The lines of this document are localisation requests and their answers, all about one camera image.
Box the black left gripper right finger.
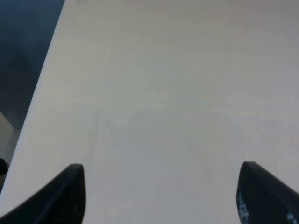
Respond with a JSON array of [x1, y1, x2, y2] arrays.
[[236, 161, 299, 224]]

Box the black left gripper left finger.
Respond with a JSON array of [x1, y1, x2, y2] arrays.
[[0, 164, 86, 224]]

